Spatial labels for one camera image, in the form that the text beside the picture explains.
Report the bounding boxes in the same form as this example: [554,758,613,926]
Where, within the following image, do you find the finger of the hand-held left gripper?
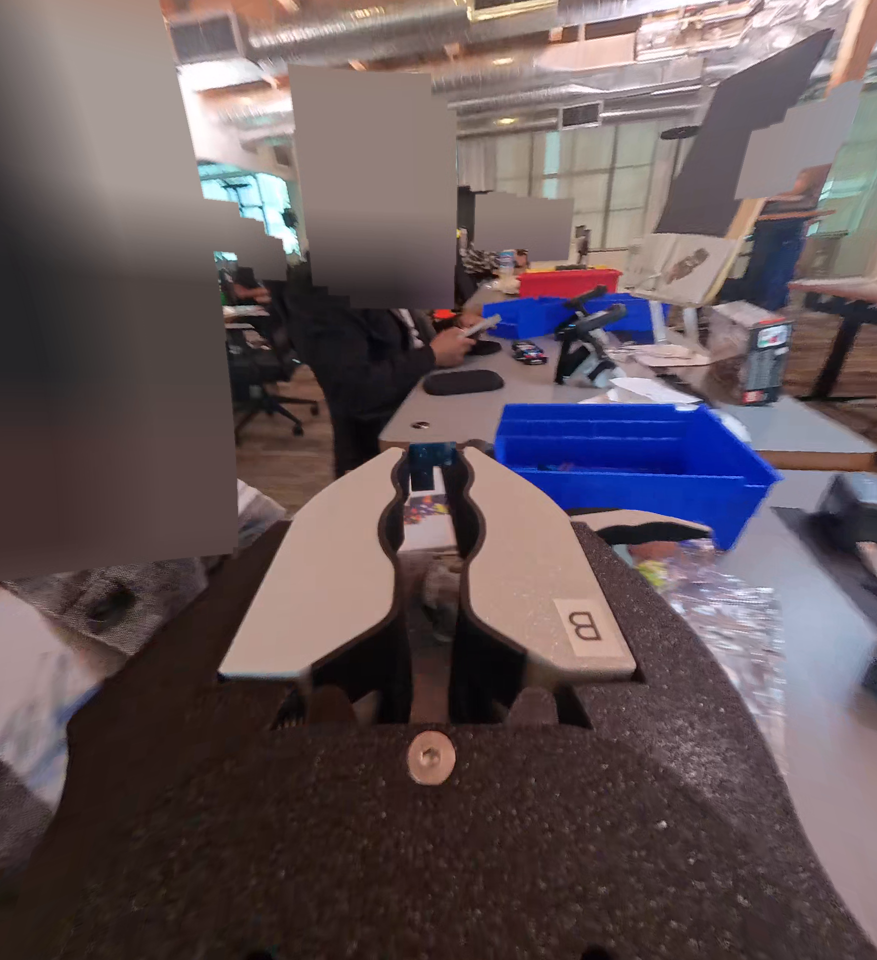
[573,510,713,546]

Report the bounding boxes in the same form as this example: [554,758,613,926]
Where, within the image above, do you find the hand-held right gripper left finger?
[218,447,415,706]

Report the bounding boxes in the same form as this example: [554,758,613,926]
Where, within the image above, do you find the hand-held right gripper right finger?
[453,447,638,706]

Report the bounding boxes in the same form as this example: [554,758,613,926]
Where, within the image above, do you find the dark blue toy brick piece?
[407,442,458,492]

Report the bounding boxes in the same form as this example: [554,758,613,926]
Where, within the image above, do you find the blue plastic bin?
[494,403,782,551]
[481,294,668,340]

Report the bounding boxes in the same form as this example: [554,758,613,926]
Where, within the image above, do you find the large clear plastic bag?
[611,540,785,714]

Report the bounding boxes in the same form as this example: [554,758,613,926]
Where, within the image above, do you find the white paper sheets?
[607,375,710,406]

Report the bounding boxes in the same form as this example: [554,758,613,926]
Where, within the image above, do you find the grey office desk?
[378,262,877,455]

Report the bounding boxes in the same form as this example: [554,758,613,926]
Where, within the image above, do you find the person's grey jacket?
[0,553,215,909]

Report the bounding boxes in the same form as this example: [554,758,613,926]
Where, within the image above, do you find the spare hand-held gripper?
[554,285,631,387]

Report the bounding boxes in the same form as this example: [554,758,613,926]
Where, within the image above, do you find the black carton red label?
[742,318,794,406]

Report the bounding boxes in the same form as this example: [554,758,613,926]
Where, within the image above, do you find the black wrist rest cushion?
[423,369,506,396]

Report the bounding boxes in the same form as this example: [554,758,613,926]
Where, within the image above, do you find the black box-shaped device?
[813,472,877,552]

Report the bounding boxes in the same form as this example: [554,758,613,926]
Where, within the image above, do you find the black office chair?
[221,262,320,440]

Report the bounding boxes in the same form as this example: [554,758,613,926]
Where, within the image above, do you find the red plastic bin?
[517,268,623,299]

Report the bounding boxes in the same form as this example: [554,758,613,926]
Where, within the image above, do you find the white picture board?
[626,232,740,305]

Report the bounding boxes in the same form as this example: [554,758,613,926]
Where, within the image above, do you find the wooden standing desk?
[787,258,877,402]

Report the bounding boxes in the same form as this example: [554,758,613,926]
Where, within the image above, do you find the black backdrop board wooden edge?
[656,30,837,237]

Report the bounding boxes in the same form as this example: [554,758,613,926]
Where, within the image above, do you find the silver air duct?
[243,0,710,76]

